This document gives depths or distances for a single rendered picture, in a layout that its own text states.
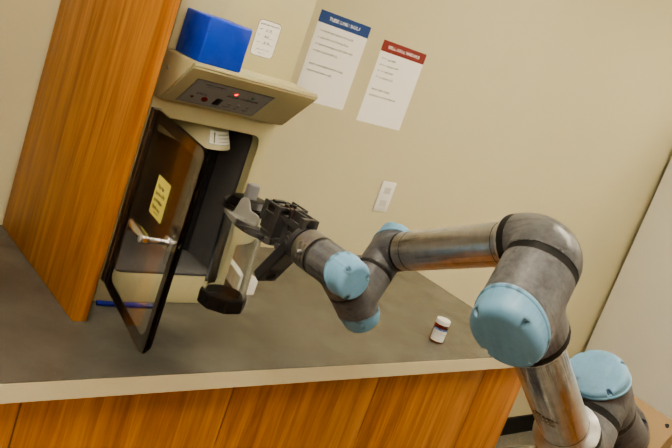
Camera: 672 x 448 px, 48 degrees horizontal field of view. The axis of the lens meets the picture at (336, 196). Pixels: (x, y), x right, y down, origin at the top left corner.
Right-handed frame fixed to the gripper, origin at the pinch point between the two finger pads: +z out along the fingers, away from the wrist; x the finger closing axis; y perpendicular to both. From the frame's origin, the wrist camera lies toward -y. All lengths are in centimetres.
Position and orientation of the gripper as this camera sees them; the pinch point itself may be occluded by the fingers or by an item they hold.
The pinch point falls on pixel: (246, 216)
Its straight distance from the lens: 158.7
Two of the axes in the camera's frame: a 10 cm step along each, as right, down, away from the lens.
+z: -6.0, -3.6, 7.1
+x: -7.3, -1.1, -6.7
